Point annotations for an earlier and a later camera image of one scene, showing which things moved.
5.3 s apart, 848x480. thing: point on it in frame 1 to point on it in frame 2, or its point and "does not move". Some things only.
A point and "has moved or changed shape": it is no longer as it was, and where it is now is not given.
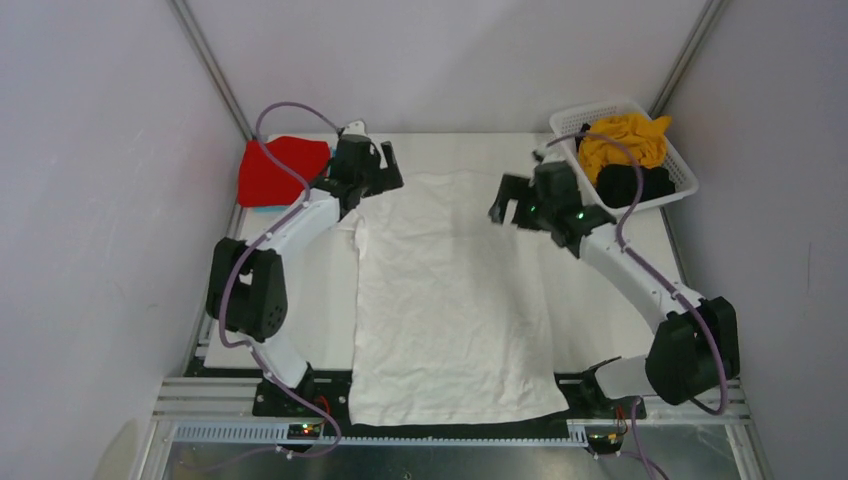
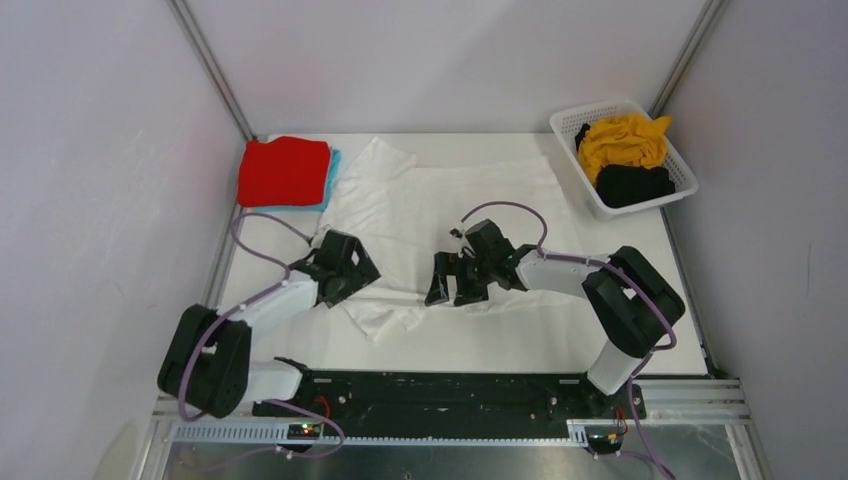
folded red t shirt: [263, 183] does not move
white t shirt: [450, 320] has moved or changed shape
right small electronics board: [604, 439] does not move
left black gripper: [386, 178] to [362, 274]
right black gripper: [514, 187] to [468, 294]
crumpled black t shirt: [618, 184] does not move
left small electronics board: [305, 431] does not move
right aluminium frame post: [685, 57] does not move
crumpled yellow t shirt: [643, 138] does not move
